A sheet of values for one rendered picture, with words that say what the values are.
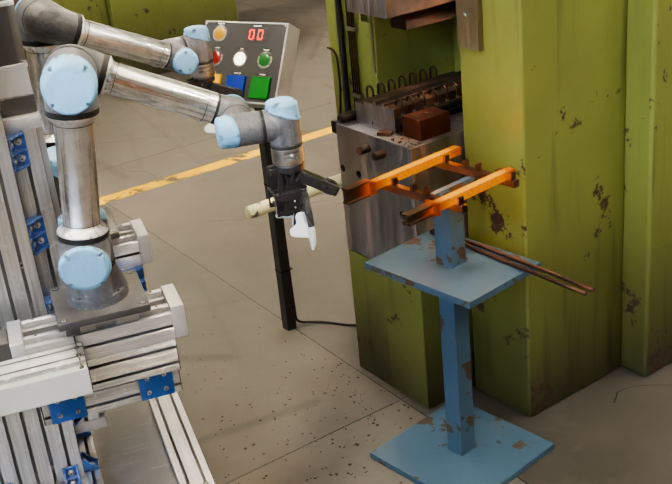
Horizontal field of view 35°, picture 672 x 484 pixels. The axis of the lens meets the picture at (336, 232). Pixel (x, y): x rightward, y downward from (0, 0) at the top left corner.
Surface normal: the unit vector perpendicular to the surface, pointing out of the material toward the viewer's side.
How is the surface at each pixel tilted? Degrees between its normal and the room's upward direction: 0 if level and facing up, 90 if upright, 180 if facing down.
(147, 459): 0
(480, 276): 0
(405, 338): 90
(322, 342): 0
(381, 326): 90
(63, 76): 84
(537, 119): 90
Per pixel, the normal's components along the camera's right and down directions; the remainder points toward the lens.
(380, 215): -0.80, 0.31
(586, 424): -0.10, -0.91
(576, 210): 0.58, 0.28
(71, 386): 0.33, 0.36
